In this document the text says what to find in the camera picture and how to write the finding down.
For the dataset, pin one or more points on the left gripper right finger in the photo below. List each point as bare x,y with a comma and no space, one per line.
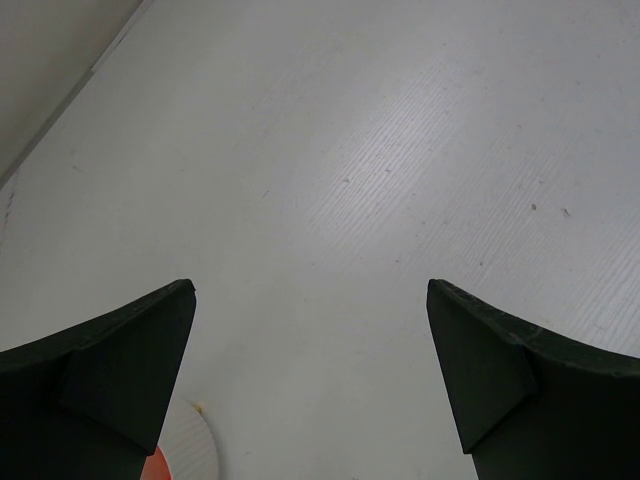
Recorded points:
529,403

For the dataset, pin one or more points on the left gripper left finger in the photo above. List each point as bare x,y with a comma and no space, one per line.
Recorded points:
89,402

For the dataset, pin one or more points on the small orange lego brick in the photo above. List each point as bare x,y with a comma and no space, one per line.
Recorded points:
156,467

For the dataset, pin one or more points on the white round divided container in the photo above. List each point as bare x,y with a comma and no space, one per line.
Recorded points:
188,443

